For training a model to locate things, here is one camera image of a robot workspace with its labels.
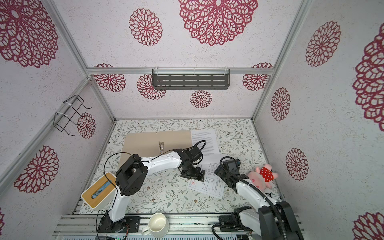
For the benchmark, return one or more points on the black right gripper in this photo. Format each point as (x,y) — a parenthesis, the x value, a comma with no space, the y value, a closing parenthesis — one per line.
(218,172)

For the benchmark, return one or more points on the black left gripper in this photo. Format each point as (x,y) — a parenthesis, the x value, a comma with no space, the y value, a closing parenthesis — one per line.
(196,176)

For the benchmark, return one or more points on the white technical drawing sheet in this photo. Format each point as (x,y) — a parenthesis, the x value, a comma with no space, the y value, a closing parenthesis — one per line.
(212,185)

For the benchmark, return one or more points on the white printed text sheet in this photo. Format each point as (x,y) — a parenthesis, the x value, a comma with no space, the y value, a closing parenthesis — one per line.
(209,135)

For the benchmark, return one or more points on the beige manila folder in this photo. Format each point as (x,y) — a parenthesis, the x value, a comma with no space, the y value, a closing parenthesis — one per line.
(158,150)

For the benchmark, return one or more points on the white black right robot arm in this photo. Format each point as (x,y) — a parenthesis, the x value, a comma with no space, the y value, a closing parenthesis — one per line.
(269,219)

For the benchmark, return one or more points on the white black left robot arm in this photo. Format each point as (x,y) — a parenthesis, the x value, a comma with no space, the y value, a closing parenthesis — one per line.
(132,174)

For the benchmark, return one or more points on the pink pig plush toy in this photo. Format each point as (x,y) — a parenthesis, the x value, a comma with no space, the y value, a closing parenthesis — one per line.
(262,177)

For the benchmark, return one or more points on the white ceramic mug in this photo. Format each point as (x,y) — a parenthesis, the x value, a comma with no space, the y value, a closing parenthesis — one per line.
(158,226)

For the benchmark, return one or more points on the white wooden-top tissue box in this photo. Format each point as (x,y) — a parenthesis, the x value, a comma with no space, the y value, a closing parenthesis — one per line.
(100,193)

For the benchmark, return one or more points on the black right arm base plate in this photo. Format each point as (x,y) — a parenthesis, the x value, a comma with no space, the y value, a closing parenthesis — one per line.
(233,222)

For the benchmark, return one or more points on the grey slotted wall shelf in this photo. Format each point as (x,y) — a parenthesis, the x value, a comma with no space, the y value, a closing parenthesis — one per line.
(190,80)

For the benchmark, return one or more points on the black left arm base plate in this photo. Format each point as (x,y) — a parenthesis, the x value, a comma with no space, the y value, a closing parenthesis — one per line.
(128,224)

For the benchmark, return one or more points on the black wire wall rack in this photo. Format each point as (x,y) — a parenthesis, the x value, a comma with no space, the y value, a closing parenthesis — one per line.
(63,119)

